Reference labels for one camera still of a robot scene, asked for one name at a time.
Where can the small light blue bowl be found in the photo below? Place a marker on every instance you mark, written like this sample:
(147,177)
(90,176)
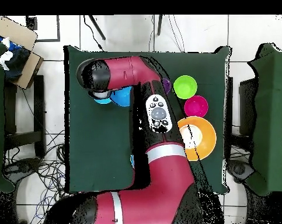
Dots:
(102,101)

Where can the large orange bowl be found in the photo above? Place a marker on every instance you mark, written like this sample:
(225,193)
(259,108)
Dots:
(206,140)

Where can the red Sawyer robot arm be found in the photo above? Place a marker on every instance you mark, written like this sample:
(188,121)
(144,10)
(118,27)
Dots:
(168,186)

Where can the purple cup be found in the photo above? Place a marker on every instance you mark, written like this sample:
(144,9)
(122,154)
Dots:
(167,85)

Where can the small green bowl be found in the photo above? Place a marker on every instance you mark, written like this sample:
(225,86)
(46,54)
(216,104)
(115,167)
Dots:
(185,87)

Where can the small pink bowl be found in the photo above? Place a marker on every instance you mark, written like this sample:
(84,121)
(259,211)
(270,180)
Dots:
(196,106)

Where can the dark green tablecloth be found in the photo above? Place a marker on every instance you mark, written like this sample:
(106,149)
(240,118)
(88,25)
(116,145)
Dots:
(178,63)

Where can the black tripod leg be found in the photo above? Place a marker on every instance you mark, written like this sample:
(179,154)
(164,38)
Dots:
(97,28)
(159,23)

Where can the black stool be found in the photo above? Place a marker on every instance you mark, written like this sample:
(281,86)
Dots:
(39,105)

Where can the bundle of clothes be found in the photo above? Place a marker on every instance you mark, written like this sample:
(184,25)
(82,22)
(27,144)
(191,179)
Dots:
(17,63)

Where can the cardboard box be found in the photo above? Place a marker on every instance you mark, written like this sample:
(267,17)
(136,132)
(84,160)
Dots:
(17,32)

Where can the dark grey pedestal foot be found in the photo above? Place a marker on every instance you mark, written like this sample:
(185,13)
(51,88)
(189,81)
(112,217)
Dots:
(240,169)
(26,164)

